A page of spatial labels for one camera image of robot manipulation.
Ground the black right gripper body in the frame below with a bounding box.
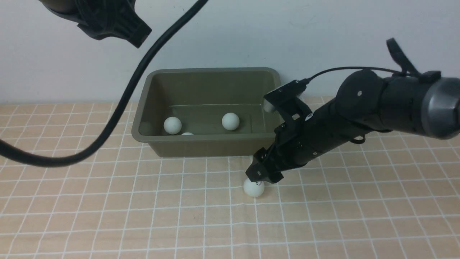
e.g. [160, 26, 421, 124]
[246, 122, 309, 183]

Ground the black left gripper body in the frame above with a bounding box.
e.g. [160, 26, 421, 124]
[47, 0, 152, 48]

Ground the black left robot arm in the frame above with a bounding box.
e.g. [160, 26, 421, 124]
[41, 0, 152, 48]

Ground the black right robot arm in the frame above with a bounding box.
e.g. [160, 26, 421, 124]
[246, 69, 460, 183]

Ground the olive green plastic bin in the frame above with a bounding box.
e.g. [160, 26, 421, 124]
[131, 67, 282, 158]

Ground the checkered beige tablecloth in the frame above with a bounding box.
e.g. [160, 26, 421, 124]
[0, 102, 460, 259]

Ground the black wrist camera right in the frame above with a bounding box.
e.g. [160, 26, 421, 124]
[263, 80, 308, 113]

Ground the black right camera cable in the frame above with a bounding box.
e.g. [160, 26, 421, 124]
[300, 38, 442, 85]

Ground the black camera cable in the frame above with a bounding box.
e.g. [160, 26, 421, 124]
[0, 0, 209, 168]
[300, 38, 442, 85]

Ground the black left camera cable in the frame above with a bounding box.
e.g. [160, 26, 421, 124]
[0, 0, 209, 168]

